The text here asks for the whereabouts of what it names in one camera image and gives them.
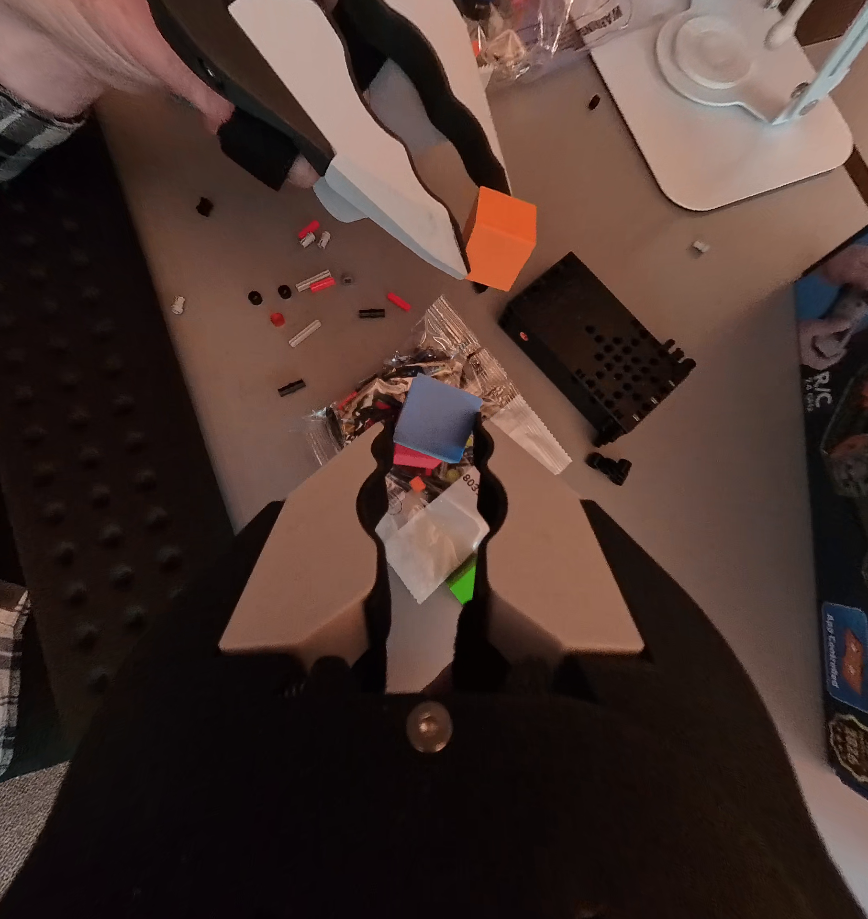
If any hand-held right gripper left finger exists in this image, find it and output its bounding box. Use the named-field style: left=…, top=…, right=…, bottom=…
left=219, top=422, right=392, bottom=692

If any clear bag of building parts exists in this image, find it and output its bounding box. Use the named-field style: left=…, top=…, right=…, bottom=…
left=290, top=296, right=573, bottom=605

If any orange foam cube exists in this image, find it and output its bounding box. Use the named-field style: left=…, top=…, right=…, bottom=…
left=463, top=185, right=537, bottom=291

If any blue foam cube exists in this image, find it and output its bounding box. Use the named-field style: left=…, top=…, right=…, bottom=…
left=393, top=373, right=481, bottom=460

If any blue toy robot box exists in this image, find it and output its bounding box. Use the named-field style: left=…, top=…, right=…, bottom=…
left=794, top=212, right=868, bottom=816

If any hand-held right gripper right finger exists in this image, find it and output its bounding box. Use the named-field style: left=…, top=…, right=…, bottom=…
left=454, top=416, right=649, bottom=692

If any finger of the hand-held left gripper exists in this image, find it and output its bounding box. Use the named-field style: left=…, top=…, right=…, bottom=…
left=229, top=0, right=472, bottom=282
left=332, top=0, right=514, bottom=196

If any clear printed plastic bag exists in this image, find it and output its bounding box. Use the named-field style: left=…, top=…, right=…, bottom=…
left=463, top=0, right=636, bottom=83

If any black perforated building plate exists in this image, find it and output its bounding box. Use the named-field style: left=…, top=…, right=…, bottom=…
left=499, top=251, right=697, bottom=448

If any black connector cluster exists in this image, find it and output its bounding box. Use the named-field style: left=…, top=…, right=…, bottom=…
left=586, top=451, right=632, bottom=487

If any white book stand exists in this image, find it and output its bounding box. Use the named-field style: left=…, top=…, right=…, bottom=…
left=590, top=0, right=868, bottom=213

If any person's left hand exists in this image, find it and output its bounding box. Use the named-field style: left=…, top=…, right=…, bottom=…
left=0, top=0, right=235, bottom=137

